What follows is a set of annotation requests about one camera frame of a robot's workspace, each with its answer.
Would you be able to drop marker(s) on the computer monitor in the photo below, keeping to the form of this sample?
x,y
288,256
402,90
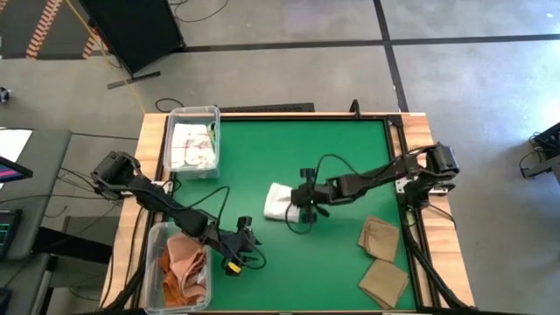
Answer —
x,y
13,170

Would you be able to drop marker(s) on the tan towel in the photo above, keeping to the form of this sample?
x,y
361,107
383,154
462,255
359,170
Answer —
x,y
378,238
385,282

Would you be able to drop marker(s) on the green table mat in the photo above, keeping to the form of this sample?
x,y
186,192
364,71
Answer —
x,y
271,144

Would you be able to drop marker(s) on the small grey device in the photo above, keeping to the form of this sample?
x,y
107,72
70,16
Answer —
x,y
4,95

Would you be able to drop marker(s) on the pink towel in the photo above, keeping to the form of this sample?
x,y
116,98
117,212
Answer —
x,y
186,251

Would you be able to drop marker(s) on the light green towel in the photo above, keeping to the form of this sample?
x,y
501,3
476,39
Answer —
x,y
213,133

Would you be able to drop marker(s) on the table clamp lever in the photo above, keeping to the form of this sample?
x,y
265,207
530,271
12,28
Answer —
x,y
355,108

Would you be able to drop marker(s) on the black keyboard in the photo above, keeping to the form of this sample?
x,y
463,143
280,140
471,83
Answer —
x,y
9,234

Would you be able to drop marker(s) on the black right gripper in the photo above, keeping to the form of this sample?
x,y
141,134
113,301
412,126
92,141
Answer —
x,y
317,194

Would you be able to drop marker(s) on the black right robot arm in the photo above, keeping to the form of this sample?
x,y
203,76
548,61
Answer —
x,y
376,177

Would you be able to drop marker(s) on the black long strip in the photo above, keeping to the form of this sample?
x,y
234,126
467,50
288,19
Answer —
x,y
267,107

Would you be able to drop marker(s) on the black equipment cart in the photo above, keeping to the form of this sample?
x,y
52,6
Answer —
x,y
549,140

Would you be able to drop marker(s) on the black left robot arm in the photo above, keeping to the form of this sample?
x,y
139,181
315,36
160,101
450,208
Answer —
x,y
188,221

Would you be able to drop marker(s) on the white towel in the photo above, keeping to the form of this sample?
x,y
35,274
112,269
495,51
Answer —
x,y
277,203
188,135

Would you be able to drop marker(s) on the grey office desk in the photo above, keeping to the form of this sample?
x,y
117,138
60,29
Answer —
x,y
48,175

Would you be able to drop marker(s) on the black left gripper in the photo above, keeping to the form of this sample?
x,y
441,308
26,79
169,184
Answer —
x,y
234,247

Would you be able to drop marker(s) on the clear plastic bin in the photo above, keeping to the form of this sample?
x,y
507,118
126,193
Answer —
x,y
192,172
151,271

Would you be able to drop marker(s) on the orange towel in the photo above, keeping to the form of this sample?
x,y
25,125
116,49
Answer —
x,y
172,297

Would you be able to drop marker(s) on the black partition panel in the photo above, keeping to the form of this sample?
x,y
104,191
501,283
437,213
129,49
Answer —
x,y
131,30

